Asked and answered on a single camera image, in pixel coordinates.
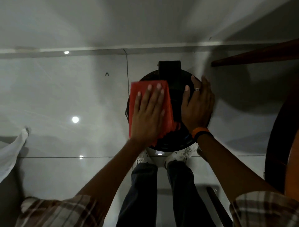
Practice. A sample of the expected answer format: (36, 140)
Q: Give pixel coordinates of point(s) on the person's right hand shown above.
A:
(198, 112)

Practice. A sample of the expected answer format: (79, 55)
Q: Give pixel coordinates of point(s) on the person's left hand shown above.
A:
(146, 121)

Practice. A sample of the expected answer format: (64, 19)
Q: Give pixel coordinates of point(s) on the person's left middle finger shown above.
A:
(157, 95)

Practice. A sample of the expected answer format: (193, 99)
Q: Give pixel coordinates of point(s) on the person's right thumb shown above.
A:
(186, 97)

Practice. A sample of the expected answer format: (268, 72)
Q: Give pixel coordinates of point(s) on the person's right middle finger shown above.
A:
(205, 87)

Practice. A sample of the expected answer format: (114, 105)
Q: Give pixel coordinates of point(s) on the person's left little finger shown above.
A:
(139, 101)

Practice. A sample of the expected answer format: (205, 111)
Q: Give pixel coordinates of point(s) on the person's left thumb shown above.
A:
(162, 115)

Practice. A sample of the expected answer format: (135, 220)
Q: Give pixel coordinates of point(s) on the red cleaning cloth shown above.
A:
(169, 110)

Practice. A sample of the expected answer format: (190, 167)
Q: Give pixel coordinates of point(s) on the person's left forearm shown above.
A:
(114, 168)

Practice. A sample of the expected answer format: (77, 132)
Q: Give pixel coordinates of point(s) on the person's right forearm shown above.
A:
(224, 166)

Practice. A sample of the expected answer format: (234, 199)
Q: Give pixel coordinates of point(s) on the orange wristband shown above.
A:
(199, 131)

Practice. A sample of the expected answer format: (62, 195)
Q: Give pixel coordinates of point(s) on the black wristband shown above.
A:
(202, 134)

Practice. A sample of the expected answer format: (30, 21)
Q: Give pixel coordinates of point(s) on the white right shoe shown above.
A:
(181, 154)

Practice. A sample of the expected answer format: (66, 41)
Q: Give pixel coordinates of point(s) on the white shoe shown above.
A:
(143, 157)
(181, 154)

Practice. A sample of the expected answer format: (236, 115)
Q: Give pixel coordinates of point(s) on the white left shoe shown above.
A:
(143, 157)

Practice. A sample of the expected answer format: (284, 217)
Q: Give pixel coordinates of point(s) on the brown wooden pole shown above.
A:
(259, 55)

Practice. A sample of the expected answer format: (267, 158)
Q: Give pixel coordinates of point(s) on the dark blue trousers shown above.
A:
(140, 198)

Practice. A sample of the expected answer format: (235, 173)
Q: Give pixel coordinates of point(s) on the dark round wooden table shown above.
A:
(276, 145)

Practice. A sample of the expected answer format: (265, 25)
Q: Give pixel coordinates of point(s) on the dark metal bar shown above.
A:
(219, 208)

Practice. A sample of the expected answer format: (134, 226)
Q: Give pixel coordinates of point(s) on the orange curved object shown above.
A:
(293, 173)

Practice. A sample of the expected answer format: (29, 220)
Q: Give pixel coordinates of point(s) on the plaid left shirt sleeve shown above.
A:
(60, 212)

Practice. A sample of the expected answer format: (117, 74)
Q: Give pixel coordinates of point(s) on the plaid shirt sleeve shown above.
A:
(60, 212)
(266, 210)

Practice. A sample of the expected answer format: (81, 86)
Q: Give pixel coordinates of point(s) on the plaid right shirt sleeve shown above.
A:
(266, 210)

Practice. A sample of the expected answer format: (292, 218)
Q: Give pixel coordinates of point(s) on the white fabric sheet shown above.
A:
(10, 154)

